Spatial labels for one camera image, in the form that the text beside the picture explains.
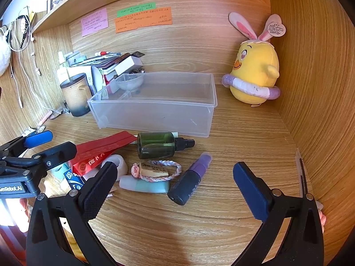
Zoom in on orange sticky note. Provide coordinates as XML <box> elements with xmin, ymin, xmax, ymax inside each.
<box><xmin>114</xmin><ymin>6</ymin><xmax>173</xmax><ymax>34</ymax></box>

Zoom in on small white green bottle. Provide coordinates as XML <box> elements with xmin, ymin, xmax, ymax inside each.
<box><xmin>57</xmin><ymin>51</ymin><xmax>68</xmax><ymax>85</ymax></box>

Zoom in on stack of books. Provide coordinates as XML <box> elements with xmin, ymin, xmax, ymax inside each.
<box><xmin>69</xmin><ymin>51</ymin><xmax>145</xmax><ymax>86</ymax></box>

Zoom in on red white carton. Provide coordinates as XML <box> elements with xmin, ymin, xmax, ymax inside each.
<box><xmin>101</xmin><ymin>70</ymin><xmax>117</xmax><ymax>86</ymax></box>

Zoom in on white fluffy pouch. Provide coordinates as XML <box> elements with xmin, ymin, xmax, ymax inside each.
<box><xmin>0</xmin><ymin>26</ymin><xmax>13</xmax><ymax>76</ymax></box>

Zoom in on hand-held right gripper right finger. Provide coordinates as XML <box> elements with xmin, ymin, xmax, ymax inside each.
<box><xmin>232</xmin><ymin>161</ymin><xmax>325</xmax><ymax>266</ymax></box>

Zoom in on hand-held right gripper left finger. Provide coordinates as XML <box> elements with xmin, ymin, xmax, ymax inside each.
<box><xmin>26</xmin><ymin>161</ymin><xmax>118</xmax><ymax>266</ymax></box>

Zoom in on pink pen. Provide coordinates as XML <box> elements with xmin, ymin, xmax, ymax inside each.
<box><xmin>37</xmin><ymin>110</ymin><xmax>53</xmax><ymax>126</ymax></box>

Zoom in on pink sticky note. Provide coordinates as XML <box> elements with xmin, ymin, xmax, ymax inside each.
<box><xmin>81</xmin><ymin>8</ymin><xmax>109</xmax><ymax>37</ymax></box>

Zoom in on wooden shelf board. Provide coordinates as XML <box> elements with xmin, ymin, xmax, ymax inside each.
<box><xmin>32</xmin><ymin>0</ymin><xmax>308</xmax><ymax>34</ymax></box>

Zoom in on yellow chick plush toy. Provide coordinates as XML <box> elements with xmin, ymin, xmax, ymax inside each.
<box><xmin>221</xmin><ymin>12</ymin><xmax>287</xmax><ymax>108</ymax></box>

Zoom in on white earphone cable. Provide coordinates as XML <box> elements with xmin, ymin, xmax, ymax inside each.
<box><xmin>28</xmin><ymin>33</ymin><xmax>42</xmax><ymax>75</ymax></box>

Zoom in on small blue card box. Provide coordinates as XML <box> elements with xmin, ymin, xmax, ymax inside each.
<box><xmin>64</xmin><ymin>169</ymin><xmax>85</xmax><ymax>191</ymax></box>

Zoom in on person's left hand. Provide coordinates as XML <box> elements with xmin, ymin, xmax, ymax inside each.
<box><xmin>0</xmin><ymin>198</ymin><xmax>31</xmax><ymax>226</ymax></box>

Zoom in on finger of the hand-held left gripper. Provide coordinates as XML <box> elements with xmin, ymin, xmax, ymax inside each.
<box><xmin>0</xmin><ymin>130</ymin><xmax>54</xmax><ymax>158</ymax></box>
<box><xmin>0</xmin><ymin>141</ymin><xmax>77</xmax><ymax>178</ymax></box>

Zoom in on brown ceramic mug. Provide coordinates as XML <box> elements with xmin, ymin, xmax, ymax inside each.
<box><xmin>60</xmin><ymin>73</ymin><xmax>92</xmax><ymax>117</ymax></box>

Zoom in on eyeglasses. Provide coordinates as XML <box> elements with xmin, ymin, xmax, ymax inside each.
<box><xmin>50</xmin><ymin>108</ymin><xmax>70</xmax><ymax>120</ymax></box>

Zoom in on white tape roll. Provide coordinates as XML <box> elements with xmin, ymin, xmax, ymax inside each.
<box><xmin>100</xmin><ymin>154</ymin><xmax>128</xmax><ymax>182</ymax></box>

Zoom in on green sticky note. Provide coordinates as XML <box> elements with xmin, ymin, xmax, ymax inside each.
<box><xmin>117</xmin><ymin>2</ymin><xmax>156</xmax><ymax>18</ymax></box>

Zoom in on pink braided bracelet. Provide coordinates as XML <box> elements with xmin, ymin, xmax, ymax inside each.
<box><xmin>132</xmin><ymin>160</ymin><xmax>182</xmax><ymax>183</ymax></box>

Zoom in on black beaded chain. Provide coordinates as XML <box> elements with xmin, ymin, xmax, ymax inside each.
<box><xmin>15</xmin><ymin>15</ymin><xmax>35</xmax><ymax>56</ymax></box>

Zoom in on white rectangular box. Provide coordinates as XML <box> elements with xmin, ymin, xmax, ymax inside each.
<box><xmin>114</xmin><ymin>56</ymin><xmax>142</xmax><ymax>76</ymax></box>

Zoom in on mint green tube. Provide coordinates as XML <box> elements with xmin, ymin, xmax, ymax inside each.
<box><xmin>119</xmin><ymin>175</ymin><xmax>170</xmax><ymax>194</ymax></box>

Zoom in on small blue green packet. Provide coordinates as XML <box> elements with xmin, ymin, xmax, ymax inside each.
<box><xmin>49</xmin><ymin>163</ymin><xmax>71</xmax><ymax>183</ymax></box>

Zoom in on dark green spray bottle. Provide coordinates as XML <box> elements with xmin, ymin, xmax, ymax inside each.
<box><xmin>137</xmin><ymin>132</ymin><xmax>196</xmax><ymax>160</ymax></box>

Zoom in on red paper packet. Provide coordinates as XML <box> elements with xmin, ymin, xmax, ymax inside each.
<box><xmin>73</xmin><ymin>131</ymin><xmax>138</xmax><ymax>176</ymax></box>

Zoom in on clear plastic storage box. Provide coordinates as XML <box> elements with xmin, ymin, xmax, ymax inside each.
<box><xmin>87</xmin><ymin>72</ymin><xmax>217</xmax><ymax>138</ymax></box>

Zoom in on clear glass bowl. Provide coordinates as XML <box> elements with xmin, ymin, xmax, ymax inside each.
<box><xmin>115</xmin><ymin>73</ymin><xmax>145</xmax><ymax>91</ymax></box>

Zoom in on white oval dish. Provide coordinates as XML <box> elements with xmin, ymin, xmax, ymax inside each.
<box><xmin>90</xmin><ymin>66</ymin><xmax>105</xmax><ymax>96</ymax></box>

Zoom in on purple spray bottle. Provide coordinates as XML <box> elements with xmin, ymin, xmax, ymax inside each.
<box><xmin>167</xmin><ymin>152</ymin><xmax>213</xmax><ymax>206</ymax></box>

